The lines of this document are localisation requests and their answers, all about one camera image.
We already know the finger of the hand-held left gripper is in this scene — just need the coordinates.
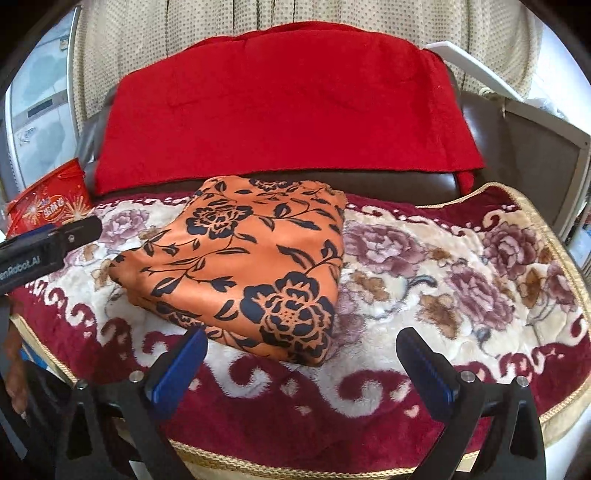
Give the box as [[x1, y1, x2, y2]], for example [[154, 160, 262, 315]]
[[9, 216, 103, 252]]

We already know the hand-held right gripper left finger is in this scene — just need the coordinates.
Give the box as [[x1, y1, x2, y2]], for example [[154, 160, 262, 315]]
[[55, 327, 209, 480]]

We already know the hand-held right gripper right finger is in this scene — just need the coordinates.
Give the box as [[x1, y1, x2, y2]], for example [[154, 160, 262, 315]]
[[396, 327, 548, 480]]

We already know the orange floral shirt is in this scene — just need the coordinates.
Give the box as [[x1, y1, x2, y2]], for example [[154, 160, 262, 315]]
[[108, 175, 348, 367]]

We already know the person's left hand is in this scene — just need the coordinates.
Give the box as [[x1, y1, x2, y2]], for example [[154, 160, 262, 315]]
[[4, 318, 31, 421]]

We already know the floral plush blanket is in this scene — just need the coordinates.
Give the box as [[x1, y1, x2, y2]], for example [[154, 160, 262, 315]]
[[9, 182, 591, 478]]

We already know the white standing appliance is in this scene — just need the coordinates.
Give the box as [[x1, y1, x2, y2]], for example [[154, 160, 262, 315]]
[[2, 9, 88, 199]]

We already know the beige dotted curtain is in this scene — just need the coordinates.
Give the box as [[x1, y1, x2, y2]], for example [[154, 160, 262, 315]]
[[76, 0, 541, 100]]

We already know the grey crib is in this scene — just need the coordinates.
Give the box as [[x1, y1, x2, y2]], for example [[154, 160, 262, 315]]
[[501, 99, 591, 282]]

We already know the brown leather sofa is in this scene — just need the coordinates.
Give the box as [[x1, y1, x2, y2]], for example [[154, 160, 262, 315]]
[[76, 76, 527, 204]]

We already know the red fleece blanket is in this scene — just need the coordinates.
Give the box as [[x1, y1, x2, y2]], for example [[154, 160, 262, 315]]
[[92, 21, 485, 197]]

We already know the white board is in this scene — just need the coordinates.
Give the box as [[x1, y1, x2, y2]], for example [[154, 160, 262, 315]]
[[422, 41, 525, 102]]

